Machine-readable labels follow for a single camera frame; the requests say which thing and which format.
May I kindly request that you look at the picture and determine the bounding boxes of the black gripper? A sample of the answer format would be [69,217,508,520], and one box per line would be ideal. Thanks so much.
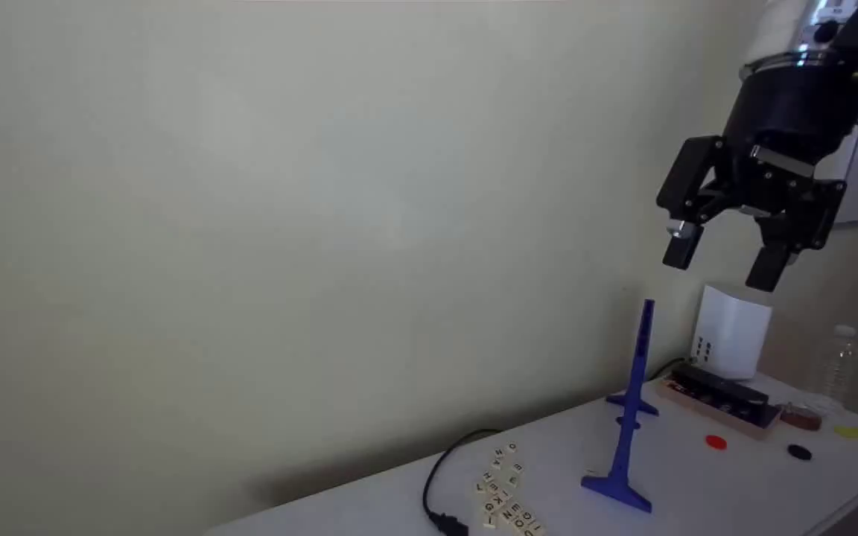
[656,57,858,290]

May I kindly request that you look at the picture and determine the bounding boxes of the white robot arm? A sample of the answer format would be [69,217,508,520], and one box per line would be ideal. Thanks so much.
[656,0,858,290]

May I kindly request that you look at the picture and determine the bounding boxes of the small brown wooden object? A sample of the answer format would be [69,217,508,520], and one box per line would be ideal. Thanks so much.
[781,404,823,432]

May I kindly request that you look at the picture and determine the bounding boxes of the black game token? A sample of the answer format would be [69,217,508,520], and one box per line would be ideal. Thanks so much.
[787,444,814,460]

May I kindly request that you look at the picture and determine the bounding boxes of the white speaker box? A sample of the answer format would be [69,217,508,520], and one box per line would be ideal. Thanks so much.
[692,284,771,380]

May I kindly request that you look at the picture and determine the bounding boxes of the black remote control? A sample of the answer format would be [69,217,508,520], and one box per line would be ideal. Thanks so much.
[671,365,771,415]

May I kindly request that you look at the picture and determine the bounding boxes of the blue connect four grid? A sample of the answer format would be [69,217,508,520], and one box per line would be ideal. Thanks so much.
[581,298,659,511]

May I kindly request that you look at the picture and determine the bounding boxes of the white letter tiles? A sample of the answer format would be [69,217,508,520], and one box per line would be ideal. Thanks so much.
[473,439,547,536]

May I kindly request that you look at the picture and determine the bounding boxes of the black power cable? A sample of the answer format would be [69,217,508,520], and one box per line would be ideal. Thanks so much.
[419,424,504,536]

